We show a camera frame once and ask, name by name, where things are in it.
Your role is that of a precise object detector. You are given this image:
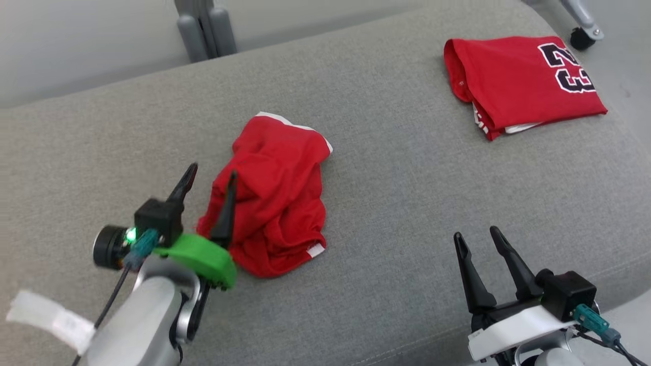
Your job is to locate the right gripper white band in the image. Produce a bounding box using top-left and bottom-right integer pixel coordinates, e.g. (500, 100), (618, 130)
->
(453, 226), (581, 364)

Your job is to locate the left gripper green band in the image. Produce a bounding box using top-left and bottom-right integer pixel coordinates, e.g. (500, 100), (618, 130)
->
(152, 163), (239, 292)

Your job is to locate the red shorts white trim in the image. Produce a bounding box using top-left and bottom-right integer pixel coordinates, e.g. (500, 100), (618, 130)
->
(196, 111), (334, 279)

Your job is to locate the red white jersey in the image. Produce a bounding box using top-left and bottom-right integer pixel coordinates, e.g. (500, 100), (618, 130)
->
(443, 36), (609, 142)

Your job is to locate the grey fabric sofa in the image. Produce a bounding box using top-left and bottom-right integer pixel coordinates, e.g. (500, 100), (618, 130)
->
(0, 0), (651, 366)

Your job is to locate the white paper label tag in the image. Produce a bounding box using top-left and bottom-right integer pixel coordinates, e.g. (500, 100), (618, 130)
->
(6, 290), (97, 356)

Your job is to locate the grey chair leg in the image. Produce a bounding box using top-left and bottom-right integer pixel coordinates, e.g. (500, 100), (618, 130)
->
(524, 0), (605, 41)

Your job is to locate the teal cable connector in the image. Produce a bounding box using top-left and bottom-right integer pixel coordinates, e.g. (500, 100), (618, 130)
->
(123, 228), (160, 270)
(572, 303), (622, 349)

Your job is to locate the thin black cable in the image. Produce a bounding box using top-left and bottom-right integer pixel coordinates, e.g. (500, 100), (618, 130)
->
(71, 264), (134, 366)
(575, 328), (651, 366)

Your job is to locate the grey metal post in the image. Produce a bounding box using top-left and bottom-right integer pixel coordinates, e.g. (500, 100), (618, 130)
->
(174, 0), (238, 64)

